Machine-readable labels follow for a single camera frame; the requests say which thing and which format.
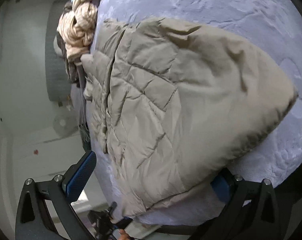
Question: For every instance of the brown fuzzy garment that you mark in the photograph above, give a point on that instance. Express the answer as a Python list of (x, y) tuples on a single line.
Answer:
[(69, 67)]

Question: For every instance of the lavender embossed bedspread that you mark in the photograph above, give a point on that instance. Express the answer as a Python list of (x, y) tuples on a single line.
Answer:
[(275, 26)]

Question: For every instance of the white drawer cabinet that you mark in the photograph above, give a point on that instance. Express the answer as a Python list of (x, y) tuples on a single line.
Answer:
[(39, 155)]

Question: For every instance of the grey quilted headboard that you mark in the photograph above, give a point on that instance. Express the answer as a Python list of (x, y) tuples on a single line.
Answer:
[(58, 87)]

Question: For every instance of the dark green fringed scarf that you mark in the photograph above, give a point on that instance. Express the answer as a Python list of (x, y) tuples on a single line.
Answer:
[(85, 135)]

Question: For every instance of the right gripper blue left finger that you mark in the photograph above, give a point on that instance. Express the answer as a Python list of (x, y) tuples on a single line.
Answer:
[(33, 220)]

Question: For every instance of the beige quilted puffer jacket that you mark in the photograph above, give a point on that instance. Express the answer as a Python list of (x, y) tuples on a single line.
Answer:
[(174, 101)]

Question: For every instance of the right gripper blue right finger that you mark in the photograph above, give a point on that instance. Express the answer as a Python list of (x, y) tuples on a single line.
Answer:
[(251, 208)]

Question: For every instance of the white round fan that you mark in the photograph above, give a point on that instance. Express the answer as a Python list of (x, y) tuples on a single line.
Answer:
[(65, 125)]

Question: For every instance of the person's hand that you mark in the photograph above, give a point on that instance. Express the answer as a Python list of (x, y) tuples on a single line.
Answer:
[(122, 235)]

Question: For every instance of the cream striped garment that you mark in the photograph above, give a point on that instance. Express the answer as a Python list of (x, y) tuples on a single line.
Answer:
[(77, 27)]

